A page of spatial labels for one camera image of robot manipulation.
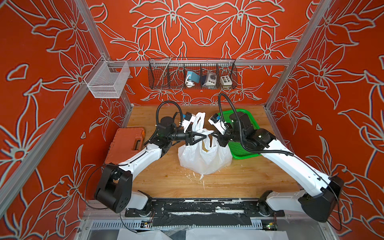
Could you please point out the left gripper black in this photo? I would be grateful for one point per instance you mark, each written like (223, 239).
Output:
(190, 141)

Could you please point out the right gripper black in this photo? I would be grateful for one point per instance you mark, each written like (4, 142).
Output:
(221, 141)

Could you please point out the white printed plastic bag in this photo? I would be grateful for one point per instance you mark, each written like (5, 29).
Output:
(207, 156)

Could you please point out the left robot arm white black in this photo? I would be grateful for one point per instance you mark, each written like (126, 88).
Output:
(114, 189)

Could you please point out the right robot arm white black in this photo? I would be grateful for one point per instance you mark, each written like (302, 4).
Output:
(320, 193)

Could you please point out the green plastic basket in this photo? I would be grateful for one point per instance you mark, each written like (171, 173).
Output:
(241, 140)

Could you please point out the white button box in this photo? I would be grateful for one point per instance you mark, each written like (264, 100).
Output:
(226, 82)

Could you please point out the white round-socket adapter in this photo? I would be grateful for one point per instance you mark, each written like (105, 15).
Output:
(209, 80)

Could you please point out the orange plastic tool case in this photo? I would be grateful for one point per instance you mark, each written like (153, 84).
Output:
(127, 142)

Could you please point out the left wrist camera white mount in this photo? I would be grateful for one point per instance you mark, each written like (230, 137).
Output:
(188, 119)

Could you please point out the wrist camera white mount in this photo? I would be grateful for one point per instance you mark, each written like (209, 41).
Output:
(220, 125)
(188, 119)

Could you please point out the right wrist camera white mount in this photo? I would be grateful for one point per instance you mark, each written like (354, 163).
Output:
(220, 125)

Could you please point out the blue white charger with cable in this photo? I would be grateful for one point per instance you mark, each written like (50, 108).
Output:
(191, 79)

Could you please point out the black wire wall basket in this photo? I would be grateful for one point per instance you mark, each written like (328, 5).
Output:
(169, 73)

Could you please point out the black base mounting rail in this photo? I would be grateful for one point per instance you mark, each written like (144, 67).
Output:
(231, 213)

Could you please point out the clear plastic wall bin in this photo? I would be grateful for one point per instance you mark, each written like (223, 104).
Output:
(105, 82)

